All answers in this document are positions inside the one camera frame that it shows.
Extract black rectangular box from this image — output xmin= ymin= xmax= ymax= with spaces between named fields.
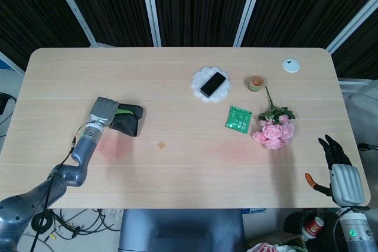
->
xmin=200 ymin=71 xmax=227 ymax=99

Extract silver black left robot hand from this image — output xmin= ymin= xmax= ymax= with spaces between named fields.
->
xmin=89 ymin=96 xmax=120 ymax=129

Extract red white plastic bag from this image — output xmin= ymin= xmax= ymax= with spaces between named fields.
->
xmin=246 ymin=241 xmax=308 ymax=252

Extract pink artificial flower bouquet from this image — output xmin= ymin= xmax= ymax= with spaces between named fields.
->
xmin=252 ymin=86 xmax=296 ymax=150

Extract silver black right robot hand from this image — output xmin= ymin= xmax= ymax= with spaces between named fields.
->
xmin=304 ymin=134 xmax=367 ymax=207

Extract white flower-shaped plate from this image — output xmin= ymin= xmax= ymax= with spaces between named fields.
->
xmin=190 ymin=67 xmax=232 ymax=104

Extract small orange green cup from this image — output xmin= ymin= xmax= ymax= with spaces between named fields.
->
xmin=243 ymin=75 xmax=265 ymax=93

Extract green sachet packet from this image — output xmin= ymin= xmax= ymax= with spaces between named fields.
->
xmin=224 ymin=105 xmax=253 ymax=134

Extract tangled black floor cables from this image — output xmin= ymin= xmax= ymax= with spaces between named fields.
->
xmin=31 ymin=208 xmax=123 ymax=241

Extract white blue panel edge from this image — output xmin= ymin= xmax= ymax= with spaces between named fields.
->
xmin=0 ymin=51 xmax=24 ymax=78

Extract black round container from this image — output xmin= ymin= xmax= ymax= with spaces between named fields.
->
xmin=283 ymin=211 xmax=308 ymax=235

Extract white jar red label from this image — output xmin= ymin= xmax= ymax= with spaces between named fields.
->
xmin=301 ymin=215 xmax=325 ymax=240

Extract white partition frame post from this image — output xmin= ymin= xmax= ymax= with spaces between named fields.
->
xmin=326 ymin=0 xmax=378 ymax=55
xmin=139 ymin=0 xmax=162 ymax=48
xmin=47 ymin=0 xmax=98 ymax=48
xmin=234 ymin=0 xmax=268 ymax=48

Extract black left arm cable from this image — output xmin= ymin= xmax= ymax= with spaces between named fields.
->
xmin=29 ymin=126 xmax=89 ymax=252

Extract white round grommet cap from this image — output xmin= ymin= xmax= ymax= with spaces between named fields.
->
xmin=282 ymin=58 xmax=301 ymax=73

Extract grey robot torso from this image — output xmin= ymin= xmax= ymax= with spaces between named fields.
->
xmin=118 ymin=209 xmax=246 ymax=252

